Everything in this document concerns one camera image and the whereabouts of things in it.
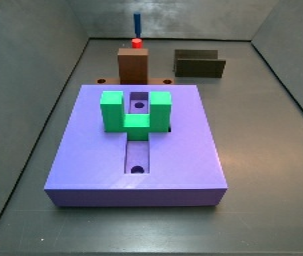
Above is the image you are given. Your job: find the brown T-shaped block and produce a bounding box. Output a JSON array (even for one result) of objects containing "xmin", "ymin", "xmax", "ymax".
[{"xmin": 96, "ymin": 48, "xmax": 174, "ymax": 85}]

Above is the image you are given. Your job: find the purple board with slot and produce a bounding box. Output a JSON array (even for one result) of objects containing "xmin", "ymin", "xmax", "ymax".
[{"xmin": 44, "ymin": 85, "xmax": 227, "ymax": 207}]

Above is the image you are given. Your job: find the green U-shaped block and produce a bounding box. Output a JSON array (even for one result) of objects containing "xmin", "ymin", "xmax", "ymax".
[{"xmin": 100, "ymin": 91, "xmax": 173, "ymax": 141}]

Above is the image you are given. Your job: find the red hexagonal peg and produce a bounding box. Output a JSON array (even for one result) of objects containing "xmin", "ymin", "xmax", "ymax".
[{"xmin": 131, "ymin": 38, "xmax": 143, "ymax": 49}]

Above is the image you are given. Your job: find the blue hexagonal peg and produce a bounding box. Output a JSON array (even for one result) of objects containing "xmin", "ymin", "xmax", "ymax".
[{"xmin": 134, "ymin": 12, "xmax": 142, "ymax": 38}]

